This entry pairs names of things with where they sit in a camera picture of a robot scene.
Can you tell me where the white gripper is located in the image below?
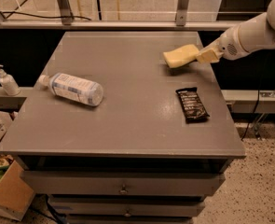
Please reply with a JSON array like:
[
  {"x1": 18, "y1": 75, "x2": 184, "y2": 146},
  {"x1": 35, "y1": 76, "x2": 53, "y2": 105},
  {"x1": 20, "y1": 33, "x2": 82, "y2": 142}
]
[{"x1": 196, "y1": 26, "x2": 246, "y2": 63}]

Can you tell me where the grey drawer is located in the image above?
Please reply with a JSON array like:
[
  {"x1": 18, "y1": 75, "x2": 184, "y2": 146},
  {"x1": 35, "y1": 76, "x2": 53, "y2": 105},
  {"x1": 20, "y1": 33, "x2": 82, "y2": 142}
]
[
  {"x1": 21, "y1": 171, "x2": 225, "y2": 196},
  {"x1": 49, "y1": 197, "x2": 205, "y2": 217}
]

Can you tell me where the top grey drawer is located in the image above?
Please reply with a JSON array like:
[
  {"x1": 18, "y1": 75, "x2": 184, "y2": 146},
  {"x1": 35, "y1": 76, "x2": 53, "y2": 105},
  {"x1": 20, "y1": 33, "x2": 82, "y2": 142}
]
[{"x1": 21, "y1": 171, "x2": 225, "y2": 196}]

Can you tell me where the yellow sponge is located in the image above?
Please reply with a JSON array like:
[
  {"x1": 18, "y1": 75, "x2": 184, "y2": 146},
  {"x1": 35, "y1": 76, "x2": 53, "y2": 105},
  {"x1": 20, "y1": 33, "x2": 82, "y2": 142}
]
[{"x1": 163, "y1": 44, "x2": 199, "y2": 68}]

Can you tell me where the middle grey drawer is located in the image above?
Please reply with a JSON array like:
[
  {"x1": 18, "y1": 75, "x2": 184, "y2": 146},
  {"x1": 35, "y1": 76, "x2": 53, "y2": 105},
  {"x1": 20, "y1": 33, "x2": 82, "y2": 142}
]
[{"x1": 49, "y1": 197, "x2": 205, "y2": 217}]

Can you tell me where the grey drawer cabinet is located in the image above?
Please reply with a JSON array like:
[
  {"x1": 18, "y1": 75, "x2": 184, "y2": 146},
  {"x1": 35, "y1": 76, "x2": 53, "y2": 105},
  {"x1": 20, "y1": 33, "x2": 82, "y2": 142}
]
[{"x1": 0, "y1": 32, "x2": 245, "y2": 224}]

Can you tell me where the metal railing frame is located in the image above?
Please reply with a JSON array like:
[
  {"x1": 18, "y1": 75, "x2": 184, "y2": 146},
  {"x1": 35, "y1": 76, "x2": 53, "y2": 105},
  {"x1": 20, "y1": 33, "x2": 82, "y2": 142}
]
[{"x1": 0, "y1": 0, "x2": 275, "y2": 33}]

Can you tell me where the black rxbar chocolate bar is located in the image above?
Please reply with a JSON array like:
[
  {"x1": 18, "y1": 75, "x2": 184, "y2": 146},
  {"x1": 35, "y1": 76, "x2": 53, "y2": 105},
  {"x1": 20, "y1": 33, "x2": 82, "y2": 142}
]
[{"x1": 175, "y1": 87, "x2": 210, "y2": 123}]

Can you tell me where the white pump dispenser bottle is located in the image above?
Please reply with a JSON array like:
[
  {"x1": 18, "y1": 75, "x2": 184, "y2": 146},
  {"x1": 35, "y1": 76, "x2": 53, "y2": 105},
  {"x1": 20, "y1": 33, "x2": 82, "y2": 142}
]
[{"x1": 0, "y1": 64, "x2": 21, "y2": 96}]

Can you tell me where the black cable on floor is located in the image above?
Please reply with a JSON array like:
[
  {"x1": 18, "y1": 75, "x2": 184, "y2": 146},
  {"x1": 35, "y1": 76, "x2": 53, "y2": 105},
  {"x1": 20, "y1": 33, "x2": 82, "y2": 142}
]
[{"x1": 0, "y1": 10, "x2": 92, "y2": 21}]

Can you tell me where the open cardboard box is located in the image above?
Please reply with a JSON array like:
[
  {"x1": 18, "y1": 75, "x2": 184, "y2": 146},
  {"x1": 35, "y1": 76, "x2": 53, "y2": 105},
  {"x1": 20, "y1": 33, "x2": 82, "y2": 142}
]
[{"x1": 0, "y1": 161, "x2": 35, "y2": 221}]

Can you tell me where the clear plastic bottle lying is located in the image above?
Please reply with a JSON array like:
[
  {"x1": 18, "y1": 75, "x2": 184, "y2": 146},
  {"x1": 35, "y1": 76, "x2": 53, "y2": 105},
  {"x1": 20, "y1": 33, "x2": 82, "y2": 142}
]
[{"x1": 38, "y1": 73, "x2": 103, "y2": 106}]

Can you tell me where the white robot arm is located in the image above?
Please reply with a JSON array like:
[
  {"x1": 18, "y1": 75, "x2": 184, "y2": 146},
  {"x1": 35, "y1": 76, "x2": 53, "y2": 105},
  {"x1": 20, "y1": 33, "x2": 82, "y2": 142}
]
[{"x1": 196, "y1": 0, "x2": 275, "y2": 63}]

